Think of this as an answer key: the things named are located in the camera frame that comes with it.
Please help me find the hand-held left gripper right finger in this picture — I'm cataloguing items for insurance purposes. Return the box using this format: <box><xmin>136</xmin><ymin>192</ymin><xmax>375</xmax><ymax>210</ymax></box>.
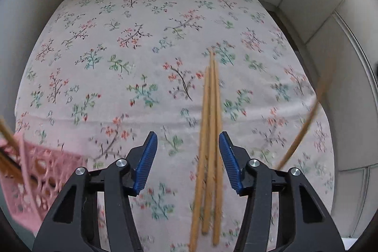
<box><xmin>219</xmin><ymin>131</ymin><xmax>345</xmax><ymax>252</ymax></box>

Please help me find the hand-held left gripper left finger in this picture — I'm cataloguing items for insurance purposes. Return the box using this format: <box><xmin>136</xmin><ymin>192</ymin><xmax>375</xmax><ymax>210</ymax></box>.
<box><xmin>32</xmin><ymin>131</ymin><xmax>159</xmax><ymax>252</ymax></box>

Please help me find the light wooden chopstick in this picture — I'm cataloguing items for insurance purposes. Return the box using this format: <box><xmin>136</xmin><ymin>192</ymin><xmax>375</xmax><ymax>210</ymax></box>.
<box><xmin>189</xmin><ymin>67</ymin><xmax>211</xmax><ymax>252</ymax></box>
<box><xmin>275</xmin><ymin>63</ymin><xmax>338</xmax><ymax>170</ymax></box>
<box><xmin>211</xmin><ymin>60</ymin><xmax>224</xmax><ymax>247</ymax></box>
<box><xmin>202</xmin><ymin>48</ymin><xmax>218</xmax><ymax>236</ymax></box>
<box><xmin>0</xmin><ymin>118</ymin><xmax>19</xmax><ymax>150</ymax></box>

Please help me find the pink perforated utensil holder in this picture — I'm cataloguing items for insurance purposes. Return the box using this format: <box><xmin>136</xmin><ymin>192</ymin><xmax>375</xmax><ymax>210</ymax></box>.
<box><xmin>0</xmin><ymin>132</ymin><xmax>88</xmax><ymax>234</ymax></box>

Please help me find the floral tablecloth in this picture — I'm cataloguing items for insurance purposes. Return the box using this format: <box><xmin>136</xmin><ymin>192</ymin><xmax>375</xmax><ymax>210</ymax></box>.
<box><xmin>13</xmin><ymin>0</ymin><xmax>336</xmax><ymax>252</ymax></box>

